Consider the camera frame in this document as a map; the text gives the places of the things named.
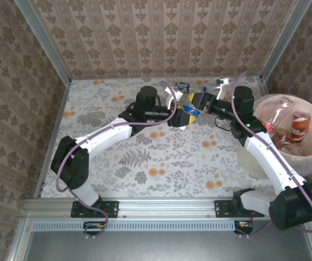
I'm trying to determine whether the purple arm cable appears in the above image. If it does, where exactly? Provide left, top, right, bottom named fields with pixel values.
left=55, top=80, right=179, bottom=240
left=231, top=71, right=312, bottom=235

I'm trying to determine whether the floral tablecloth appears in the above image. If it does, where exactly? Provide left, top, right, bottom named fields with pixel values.
left=40, top=76, right=271, bottom=199

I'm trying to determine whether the aluminium frame post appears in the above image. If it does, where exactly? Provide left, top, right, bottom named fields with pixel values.
left=14, top=0, right=72, bottom=85
left=259, top=0, right=312, bottom=81

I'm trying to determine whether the brown Nescafe bottle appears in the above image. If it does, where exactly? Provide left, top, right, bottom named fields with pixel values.
left=290, top=111, right=311, bottom=144

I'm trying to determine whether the amber bottle red yellow label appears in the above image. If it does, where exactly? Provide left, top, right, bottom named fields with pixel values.
left=275, top=127, right=296, bottom=149

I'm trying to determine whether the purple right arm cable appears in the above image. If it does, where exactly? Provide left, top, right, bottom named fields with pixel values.
left=231, top=71, right=312, bottom=235

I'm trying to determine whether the grey metal base plate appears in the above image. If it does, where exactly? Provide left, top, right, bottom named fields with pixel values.
left=8, top=217, right=312, bottom=261

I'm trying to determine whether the round beige waste bin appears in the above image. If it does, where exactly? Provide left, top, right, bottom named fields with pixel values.
left=236, top=94, right=312, bottom=180

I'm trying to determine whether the slotted grey cable duct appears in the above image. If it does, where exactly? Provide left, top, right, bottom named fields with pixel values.
left=32, top=219, right=237, bottom=233

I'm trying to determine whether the red label red cap bottle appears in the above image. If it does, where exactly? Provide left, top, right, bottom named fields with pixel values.
left=259, top=99, right=294, bottom=136

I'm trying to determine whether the black connector with wires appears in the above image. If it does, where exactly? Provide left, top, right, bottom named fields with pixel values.
left=83, top=221, right=105, bottom=237
left=234, top=220, right=254, bottom=236

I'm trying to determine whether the Pepsi plastic bottle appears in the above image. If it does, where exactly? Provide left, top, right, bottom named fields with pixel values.
left=174, top=80, right=208, bottom=93

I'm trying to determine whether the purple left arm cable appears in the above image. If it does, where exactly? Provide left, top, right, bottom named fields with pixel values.
left=55, top=80, right=179, bottom=240

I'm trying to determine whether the aluminium mounting rail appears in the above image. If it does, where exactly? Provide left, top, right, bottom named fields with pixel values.
left=22, top=197, right=282, bottom=220

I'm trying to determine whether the aluminium side rail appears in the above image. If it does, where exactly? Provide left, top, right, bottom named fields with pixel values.
left=33, top=80, right=72, bottom=199

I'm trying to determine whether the crushed blue label bottle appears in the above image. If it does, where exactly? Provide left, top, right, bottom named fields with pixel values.
left=182, top=94, right=202, bottom=118

